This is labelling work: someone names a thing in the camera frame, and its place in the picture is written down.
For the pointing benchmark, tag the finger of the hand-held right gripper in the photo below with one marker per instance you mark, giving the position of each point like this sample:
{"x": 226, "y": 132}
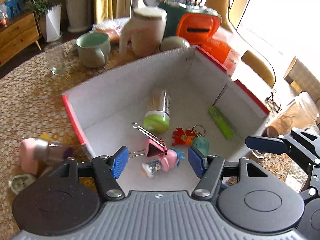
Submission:
{"x": 265, "y": 143}

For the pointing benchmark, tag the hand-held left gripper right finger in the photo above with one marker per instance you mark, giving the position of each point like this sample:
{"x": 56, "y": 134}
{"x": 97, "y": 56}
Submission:
{"x": 196, "y": 161}

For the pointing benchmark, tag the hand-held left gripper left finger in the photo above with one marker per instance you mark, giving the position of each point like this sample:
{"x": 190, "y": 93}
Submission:
{"x": 120, "y": 162}

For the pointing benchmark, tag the teal egg toy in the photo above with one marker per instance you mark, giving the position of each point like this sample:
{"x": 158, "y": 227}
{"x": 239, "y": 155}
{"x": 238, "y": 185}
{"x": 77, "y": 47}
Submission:
{"x": 201, "y": 145}

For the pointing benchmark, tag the pink figure toy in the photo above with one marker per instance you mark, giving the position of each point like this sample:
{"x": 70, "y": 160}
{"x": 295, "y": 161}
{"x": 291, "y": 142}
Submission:
{"x": 171, "y": 160}

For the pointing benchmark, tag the pink binder clip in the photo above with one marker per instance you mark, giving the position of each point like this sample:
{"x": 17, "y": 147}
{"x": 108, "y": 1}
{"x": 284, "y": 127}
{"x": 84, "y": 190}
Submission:
{"x": 153, "y": 147}

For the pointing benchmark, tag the green marker tube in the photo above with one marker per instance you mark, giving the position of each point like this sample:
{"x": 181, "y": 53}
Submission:
{"x": 221, "y": 122}

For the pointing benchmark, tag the toothpick jar with green lid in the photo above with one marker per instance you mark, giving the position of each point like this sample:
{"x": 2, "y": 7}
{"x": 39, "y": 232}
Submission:
{"x": 157, "y": 110}

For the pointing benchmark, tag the red cardboard box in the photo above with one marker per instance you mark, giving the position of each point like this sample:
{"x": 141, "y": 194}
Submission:
{"x": 120, "y": 97}

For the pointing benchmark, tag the small bottle with silver cap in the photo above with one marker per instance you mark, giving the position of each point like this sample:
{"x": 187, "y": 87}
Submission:
{"x": 50, "y": 148}

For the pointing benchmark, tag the pink egg-shaped case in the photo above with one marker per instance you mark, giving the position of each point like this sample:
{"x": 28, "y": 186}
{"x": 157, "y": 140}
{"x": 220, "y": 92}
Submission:
{"x": 26, "y": 160}

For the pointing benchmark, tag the pale teal oblong case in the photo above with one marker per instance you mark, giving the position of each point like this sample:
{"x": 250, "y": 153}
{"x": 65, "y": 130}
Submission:
{"x": 21, "y": 183}

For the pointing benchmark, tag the glass bottle with dark liquid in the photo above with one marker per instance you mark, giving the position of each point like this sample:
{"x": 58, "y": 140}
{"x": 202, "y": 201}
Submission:
{"x": 292, "y": 115}

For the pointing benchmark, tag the black eyeglasses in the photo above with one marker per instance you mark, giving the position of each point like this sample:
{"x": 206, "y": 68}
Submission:
{"x": 273, "y": 101}

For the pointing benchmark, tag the beige chair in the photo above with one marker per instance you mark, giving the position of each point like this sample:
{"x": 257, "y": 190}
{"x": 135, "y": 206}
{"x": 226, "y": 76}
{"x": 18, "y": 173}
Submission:
{"x": 295, "y": 73}

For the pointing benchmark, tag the yellow giraffe toy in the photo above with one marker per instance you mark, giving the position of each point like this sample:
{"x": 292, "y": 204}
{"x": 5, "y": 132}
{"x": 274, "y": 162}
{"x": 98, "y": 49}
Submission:
{"x": 257, "y": 67}

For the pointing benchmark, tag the orange tissue packet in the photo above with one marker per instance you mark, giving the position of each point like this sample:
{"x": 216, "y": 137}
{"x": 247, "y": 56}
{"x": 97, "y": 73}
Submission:
{"x": 220, "y": 52}

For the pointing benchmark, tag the green ceramic mug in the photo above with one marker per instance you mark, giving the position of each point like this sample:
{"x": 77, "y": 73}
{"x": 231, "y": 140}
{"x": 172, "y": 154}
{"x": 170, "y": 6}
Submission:
{"x": 91, "y": 52}

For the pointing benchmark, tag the pale round ball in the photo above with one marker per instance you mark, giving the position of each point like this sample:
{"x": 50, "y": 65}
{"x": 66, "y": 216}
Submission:
{"x": 173, "y": 43}

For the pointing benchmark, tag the clear drinking glass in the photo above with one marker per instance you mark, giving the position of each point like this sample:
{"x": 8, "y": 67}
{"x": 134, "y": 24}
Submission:
{"x": 57, "y": 60}

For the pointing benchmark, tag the beige lidded jug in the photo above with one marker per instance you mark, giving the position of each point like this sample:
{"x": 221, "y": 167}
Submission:
{"x": 147, "y": 32}

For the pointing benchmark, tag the orange and green desk organizer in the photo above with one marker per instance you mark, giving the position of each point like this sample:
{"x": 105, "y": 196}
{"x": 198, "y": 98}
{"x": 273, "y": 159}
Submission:
{"x": 197, "y": 27}

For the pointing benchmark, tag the clear plastic bag of snacks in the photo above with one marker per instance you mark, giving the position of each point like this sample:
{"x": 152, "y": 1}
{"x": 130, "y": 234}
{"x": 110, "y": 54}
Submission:
{"x": 110, "y": 28}

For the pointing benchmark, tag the white planter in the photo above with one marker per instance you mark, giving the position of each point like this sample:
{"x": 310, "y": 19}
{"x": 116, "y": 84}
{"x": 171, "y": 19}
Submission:
{"x": 52, "y": 25}

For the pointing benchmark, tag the yellow curtain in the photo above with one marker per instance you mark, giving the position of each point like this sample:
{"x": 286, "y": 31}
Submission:
{"x": 112, "y": 0}

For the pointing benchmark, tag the white tower air conditioner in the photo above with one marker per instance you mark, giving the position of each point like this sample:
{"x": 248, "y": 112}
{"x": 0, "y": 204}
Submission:
{"x": 78, "y": 5}

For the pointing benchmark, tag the wooden sideboard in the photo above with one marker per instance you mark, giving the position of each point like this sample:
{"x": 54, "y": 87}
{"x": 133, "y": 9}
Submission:
{"x": 17, "y": 35}

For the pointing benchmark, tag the green potted tree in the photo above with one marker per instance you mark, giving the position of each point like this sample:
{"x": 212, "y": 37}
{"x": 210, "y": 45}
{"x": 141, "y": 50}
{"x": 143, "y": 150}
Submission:
{"x": 37, "y": 2}

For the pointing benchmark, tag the plastic bag of fruit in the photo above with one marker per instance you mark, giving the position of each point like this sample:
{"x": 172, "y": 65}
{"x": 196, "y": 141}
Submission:
{"x": 3, "y": 15}

